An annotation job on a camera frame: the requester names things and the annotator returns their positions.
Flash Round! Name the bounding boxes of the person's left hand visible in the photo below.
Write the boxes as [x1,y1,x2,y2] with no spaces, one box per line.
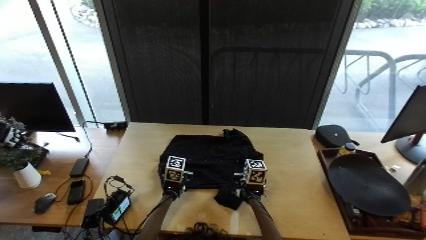
[161,169,194,198]

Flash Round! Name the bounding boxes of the person's right hand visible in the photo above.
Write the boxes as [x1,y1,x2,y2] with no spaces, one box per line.
[231,171,267,202]

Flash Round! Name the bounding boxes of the black garment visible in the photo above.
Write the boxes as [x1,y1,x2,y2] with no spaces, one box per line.
[157,127,264,211]

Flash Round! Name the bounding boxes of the white left marker cube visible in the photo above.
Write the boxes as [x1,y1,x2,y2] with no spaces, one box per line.
[163,155,187,184]

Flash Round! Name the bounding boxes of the white marker cube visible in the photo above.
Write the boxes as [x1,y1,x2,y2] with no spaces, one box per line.
[242,158,268,186]
[163,155,187,184]

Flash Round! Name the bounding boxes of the white right marker cube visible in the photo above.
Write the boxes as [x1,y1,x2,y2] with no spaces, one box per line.
[242,158,268,186]

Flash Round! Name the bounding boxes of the phone with lit screen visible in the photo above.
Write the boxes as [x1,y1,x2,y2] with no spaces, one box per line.
[102,190,133,225]

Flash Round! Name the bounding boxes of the dark wooden tray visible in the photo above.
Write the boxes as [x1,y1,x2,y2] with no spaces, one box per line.
[316,147,426,240]

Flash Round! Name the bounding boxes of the small black box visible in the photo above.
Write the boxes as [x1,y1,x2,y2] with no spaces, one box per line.
[81,198,106,230]

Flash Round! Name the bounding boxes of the black smartphone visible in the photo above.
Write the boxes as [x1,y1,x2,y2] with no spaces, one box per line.
[66,179,86,206]

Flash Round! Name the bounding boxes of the black power adapter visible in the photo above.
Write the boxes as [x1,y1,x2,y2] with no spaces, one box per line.
[67,157,90,178]

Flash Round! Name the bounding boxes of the black power strip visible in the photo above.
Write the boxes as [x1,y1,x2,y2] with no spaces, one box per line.
[102,121,129,132]

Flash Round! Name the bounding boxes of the black zip pouch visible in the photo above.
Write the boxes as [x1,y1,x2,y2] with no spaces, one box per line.
[314,124,360,149]

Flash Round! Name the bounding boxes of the yellow bottle with black cap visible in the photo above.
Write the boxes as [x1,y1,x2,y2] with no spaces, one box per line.
[338,142,358,157]

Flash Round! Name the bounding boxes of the black oval dish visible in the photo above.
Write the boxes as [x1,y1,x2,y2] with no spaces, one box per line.
[327,153,412,218]

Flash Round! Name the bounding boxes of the black computer mouse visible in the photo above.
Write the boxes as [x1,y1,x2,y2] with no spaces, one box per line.
[33,192,58,215]

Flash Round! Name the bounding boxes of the white plant pot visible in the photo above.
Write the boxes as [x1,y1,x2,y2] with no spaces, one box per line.
[11,161,42,190]

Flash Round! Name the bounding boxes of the green potted plant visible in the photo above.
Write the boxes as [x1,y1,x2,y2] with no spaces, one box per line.
[0,141,46,172]

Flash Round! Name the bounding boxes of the dark roller blind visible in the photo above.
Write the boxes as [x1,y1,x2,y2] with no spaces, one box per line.
[93,0,358,130]

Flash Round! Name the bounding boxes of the black and white checkered toy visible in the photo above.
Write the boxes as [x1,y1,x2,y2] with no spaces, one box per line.
[0,114,29,149]

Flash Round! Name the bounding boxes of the black computer monitor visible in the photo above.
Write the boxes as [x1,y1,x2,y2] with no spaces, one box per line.
[0,82,77,133]

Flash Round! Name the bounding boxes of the monitor with silver stand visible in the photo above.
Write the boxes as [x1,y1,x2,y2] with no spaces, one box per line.
[379,84,426,165]

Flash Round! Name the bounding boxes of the grey metal bike rack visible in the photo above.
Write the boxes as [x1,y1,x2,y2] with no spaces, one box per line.
[335,49,426,129]

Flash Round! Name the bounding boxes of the black cable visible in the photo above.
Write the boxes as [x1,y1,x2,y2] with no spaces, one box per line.
[81,120,107,159]

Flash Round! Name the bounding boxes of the black blind cord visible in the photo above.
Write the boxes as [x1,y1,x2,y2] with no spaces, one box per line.
[49,0,99,124]

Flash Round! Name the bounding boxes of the grey window frame post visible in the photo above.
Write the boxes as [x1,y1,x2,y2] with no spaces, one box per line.
[26,0,86,127]

